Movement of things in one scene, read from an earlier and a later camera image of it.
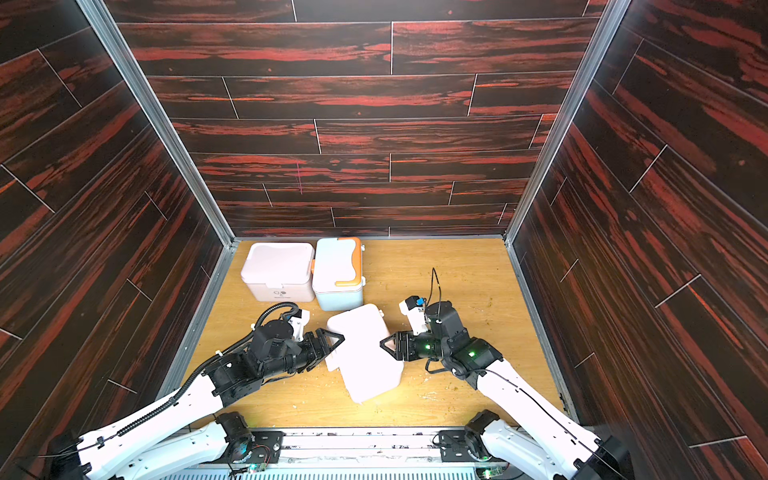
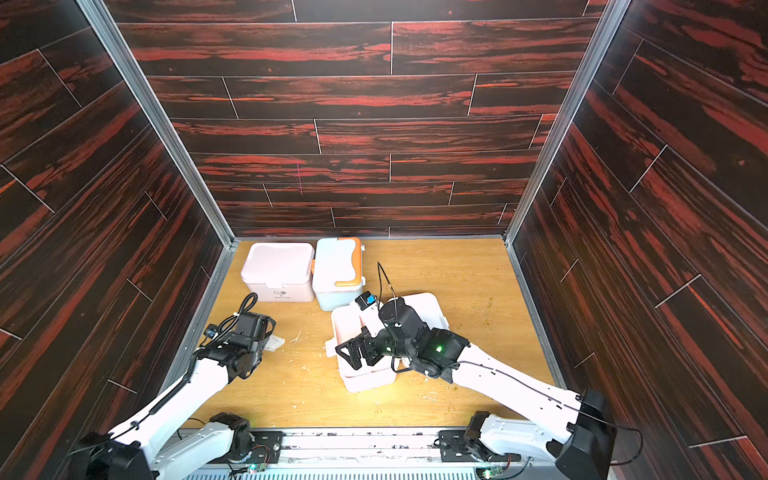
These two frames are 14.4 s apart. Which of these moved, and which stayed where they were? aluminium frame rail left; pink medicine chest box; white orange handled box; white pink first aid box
Moved: white pink first aid box
Stayed: aluminium frame rail left; white orange handled box; pink medicine chest box
